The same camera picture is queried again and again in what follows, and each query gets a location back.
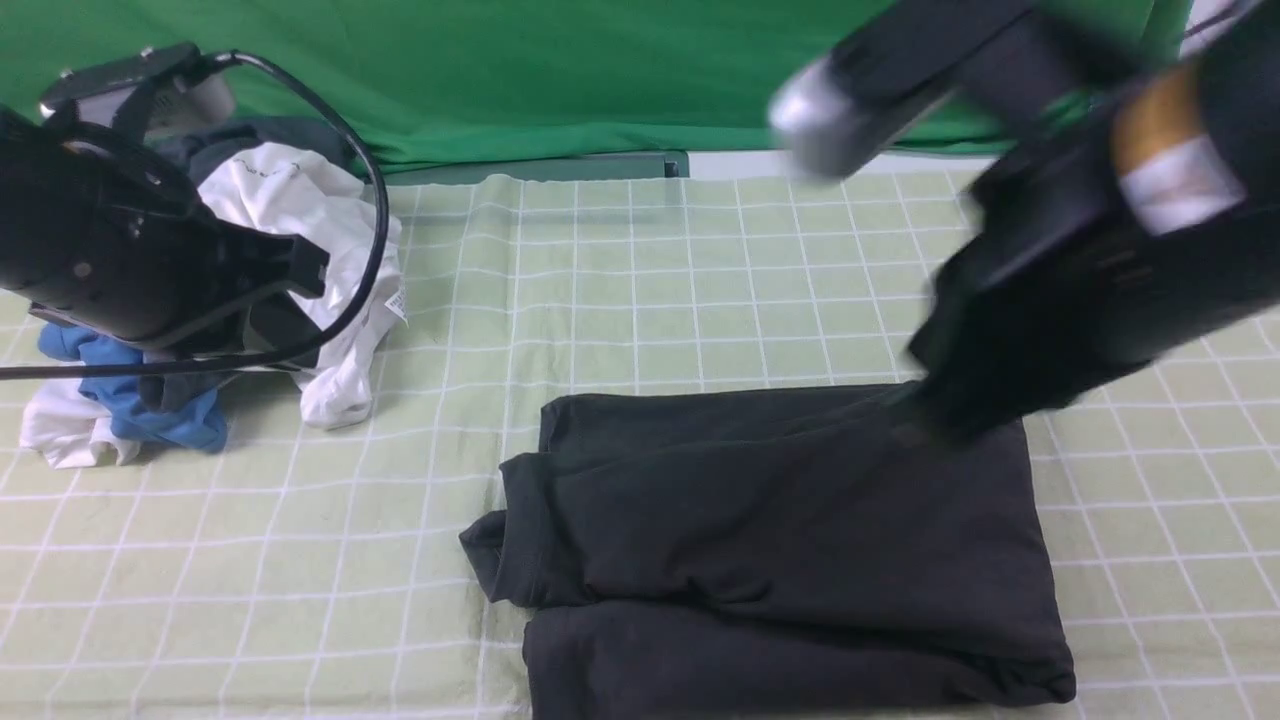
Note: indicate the white crumpled shirt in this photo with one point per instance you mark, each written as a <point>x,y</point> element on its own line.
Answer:
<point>281,190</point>

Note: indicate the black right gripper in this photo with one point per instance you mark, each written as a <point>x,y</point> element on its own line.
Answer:
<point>1157,226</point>

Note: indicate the dark gray crumpled garment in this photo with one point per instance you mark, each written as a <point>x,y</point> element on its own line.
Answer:
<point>200,153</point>

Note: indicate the blue crumpled shirt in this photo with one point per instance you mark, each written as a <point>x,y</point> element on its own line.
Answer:
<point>179,410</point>

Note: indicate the dark gray long-sleeve shirt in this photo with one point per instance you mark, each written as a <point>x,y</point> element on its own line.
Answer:
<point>777,551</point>

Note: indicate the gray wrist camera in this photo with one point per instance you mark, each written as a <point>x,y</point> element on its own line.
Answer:
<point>160,91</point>
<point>827,135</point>

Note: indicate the green backdrop cloth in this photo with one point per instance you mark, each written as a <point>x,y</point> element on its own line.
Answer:
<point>444,82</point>

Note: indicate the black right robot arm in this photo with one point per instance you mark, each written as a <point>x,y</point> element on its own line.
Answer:
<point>1039,71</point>

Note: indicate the green checkered tablecloth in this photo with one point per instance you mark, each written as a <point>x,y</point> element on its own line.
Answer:
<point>305,573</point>

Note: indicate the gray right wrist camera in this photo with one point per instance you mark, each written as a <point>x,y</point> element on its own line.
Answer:
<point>827,135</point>

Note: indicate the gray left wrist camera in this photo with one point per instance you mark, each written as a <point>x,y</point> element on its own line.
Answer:
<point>160,91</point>

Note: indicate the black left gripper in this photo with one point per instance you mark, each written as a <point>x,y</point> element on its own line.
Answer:
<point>100,232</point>

